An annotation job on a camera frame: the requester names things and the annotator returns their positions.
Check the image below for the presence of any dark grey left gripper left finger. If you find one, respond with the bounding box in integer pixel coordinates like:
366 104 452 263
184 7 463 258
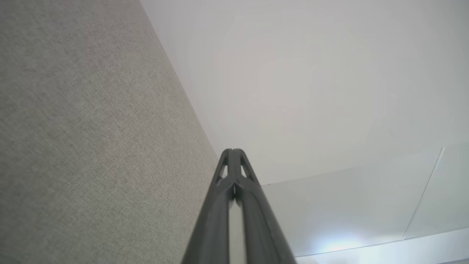
181 148 235 264

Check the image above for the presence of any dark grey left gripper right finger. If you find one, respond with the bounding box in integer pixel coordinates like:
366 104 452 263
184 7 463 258
233 148 297 264

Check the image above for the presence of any grey fabric sofa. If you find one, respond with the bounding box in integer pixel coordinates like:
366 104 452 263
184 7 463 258
0 0 222 264

